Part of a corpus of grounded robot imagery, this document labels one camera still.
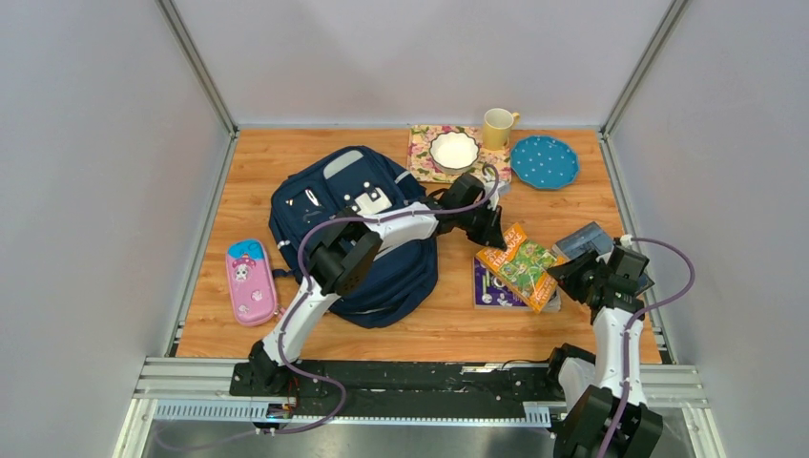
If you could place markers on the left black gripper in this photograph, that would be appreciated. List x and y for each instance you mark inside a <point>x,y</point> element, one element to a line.
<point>493,231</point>

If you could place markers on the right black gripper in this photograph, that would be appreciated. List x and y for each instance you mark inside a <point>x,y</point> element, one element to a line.
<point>566,271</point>

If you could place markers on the orange treehouse children's book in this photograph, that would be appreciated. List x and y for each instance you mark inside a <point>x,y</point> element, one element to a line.
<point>523,267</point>

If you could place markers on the navy blue school backpack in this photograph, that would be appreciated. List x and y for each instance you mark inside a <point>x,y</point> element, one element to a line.
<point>399,281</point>

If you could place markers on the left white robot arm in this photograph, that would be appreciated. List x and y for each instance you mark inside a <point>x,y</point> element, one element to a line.
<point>336,256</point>

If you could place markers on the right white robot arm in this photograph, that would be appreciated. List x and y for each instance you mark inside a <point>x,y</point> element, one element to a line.
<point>608,413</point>

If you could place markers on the dark blue novel book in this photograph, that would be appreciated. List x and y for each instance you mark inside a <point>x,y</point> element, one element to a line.
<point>592,237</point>

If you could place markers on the purple illustrated book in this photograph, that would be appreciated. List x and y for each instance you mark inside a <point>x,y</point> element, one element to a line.
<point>490,293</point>

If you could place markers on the blue polka dot plate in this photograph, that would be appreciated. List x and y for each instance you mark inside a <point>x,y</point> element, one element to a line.
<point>544,162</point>

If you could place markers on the white scalloped bowl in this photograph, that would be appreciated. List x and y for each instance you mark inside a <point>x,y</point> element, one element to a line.
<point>454,153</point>

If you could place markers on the floral placemat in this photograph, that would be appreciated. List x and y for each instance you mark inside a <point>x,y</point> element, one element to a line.
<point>422,167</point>

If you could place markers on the yellow mug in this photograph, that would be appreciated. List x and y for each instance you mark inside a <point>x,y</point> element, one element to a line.
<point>497,127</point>

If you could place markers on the pink cartoon pencil case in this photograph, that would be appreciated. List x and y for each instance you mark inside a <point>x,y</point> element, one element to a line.
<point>253,294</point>

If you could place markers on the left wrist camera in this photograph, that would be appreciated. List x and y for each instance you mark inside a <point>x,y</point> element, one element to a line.
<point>494,191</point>

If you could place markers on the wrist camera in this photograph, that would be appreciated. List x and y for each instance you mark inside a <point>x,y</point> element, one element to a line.
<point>626,240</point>
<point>494,191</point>

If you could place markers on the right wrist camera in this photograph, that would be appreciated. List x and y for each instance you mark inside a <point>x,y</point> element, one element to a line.
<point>626,240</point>

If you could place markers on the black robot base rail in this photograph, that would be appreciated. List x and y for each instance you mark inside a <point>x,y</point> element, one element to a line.
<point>319,393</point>

